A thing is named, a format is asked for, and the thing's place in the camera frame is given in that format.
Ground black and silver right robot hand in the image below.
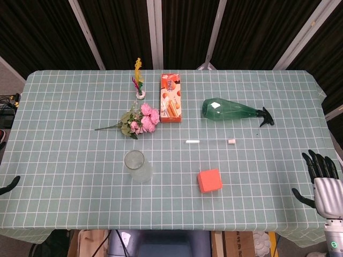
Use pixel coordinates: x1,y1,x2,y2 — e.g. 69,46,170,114
291,149,343,220

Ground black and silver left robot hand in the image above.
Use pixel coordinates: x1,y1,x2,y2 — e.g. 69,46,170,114
0,175,21,196

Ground pink rose bouquet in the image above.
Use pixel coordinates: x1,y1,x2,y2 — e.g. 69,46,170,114
94,103,161,140

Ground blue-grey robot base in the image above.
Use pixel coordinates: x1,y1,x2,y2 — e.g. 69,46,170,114
107,229,212,257

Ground green checked tablecloth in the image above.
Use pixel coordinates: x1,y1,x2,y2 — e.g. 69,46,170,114
0,70,343,248

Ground white flower-shaped object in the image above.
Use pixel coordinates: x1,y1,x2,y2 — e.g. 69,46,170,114
253,231,272,256

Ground clear glass cup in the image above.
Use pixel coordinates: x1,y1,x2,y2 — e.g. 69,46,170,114
123,149,154,184

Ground light wooden board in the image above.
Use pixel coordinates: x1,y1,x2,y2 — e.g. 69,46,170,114
66,229,109,257

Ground brown cardboard box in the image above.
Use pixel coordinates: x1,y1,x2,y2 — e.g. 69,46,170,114
223,231,255,257

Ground orange cube block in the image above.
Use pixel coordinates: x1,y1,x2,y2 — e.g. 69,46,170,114
197,168,223,194

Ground light wooden plank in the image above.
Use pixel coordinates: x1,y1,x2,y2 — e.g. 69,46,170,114
211,231,225,257

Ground green plastic spray bottle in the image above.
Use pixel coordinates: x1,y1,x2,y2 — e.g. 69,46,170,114
200,97,275,127

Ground clear glass tube with stopper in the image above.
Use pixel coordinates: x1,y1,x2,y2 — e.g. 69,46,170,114
184,138,236,146

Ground black pleated curtain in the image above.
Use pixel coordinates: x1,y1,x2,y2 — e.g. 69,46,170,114
0,0,343,116

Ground yellow feather shuttlecock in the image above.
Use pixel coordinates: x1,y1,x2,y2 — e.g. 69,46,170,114
131,57,147,101

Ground orange biscuit box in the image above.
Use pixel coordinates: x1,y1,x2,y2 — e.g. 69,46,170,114
160,73,183,124

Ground bundle of cables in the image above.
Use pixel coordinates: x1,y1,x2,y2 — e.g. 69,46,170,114
0,92,22,108

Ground grey metal frame post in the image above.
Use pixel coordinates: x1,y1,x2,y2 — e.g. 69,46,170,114
273,0,329,71
146,0,165,70
68,0,106,71
197,0,228,71

